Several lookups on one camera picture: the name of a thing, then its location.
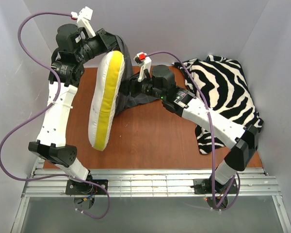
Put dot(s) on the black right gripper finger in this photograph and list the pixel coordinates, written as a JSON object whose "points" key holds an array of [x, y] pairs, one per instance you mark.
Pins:
{"points": [[125, 91], [125, 84]]}

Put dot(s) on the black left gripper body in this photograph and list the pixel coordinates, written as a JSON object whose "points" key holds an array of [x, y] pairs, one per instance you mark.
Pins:
{"points": [[108, 37]]}

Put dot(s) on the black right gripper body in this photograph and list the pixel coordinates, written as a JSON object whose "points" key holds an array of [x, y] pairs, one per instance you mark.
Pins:
{"points": [[132, 85]]}

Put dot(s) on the grey checked pillowcase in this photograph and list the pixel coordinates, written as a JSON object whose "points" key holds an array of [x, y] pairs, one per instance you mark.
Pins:
{"points": [[125, 102]]}

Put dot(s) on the cream yellow-edged pillow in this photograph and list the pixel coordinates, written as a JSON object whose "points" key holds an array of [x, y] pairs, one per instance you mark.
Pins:
{"points": [[103, 105]]}

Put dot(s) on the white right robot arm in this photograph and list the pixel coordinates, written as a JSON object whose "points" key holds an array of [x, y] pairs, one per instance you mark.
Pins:
{"points": [[242, 141]]}

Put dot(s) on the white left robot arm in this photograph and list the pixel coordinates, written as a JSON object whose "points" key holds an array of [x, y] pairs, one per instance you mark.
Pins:
{"points": [[76, 47]]}

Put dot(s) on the zebra print blanket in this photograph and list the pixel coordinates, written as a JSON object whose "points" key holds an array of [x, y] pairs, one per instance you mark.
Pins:
{"points": [[222, 82]]}

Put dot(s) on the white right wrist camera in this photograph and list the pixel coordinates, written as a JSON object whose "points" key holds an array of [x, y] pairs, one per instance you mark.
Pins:
{"points": [[144, 62]]}

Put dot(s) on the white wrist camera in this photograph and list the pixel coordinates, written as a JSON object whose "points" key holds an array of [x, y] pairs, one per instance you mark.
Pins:
{"points": [[144, 62], [83, 18]]}

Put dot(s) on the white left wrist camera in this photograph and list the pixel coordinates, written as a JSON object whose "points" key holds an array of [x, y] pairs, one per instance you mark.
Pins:
{"points": [[83, 18]]}

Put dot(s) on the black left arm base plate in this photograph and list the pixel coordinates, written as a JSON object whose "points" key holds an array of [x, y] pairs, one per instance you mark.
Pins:
{"points": [[99, 187]]}

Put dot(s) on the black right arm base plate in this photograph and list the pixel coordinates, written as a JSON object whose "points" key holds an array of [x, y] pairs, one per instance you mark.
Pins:
{"points": [[204, 186]]}

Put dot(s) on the aluminium rail frame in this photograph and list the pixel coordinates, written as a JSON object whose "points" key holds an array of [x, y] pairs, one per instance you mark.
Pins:
{"points": [[152, 201]]}

